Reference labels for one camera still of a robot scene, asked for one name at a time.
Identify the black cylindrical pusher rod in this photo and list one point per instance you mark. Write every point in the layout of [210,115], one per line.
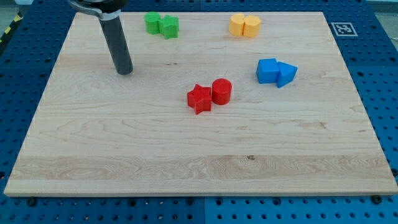
[116,41]

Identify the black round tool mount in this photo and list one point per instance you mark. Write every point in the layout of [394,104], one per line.
[104,10]

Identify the green star block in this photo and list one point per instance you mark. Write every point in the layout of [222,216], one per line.
[169,26]

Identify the red star block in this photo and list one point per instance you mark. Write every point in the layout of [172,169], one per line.
[199,99]

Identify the green cylinder block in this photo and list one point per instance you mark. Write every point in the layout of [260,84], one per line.
[151,20]

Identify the red cylinder block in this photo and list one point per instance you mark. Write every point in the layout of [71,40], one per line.
[221,91]

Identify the light wooden board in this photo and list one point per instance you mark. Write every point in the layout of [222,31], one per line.
[100,134]

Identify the yellow hexagon block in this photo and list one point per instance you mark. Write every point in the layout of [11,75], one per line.
[251,26]

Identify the blue cube block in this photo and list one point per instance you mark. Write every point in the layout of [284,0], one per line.
[267,70]

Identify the blue triangle block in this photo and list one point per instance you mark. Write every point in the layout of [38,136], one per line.
[286,73]

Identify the white fiducial marker tag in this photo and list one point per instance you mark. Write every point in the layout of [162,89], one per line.
[344,29]

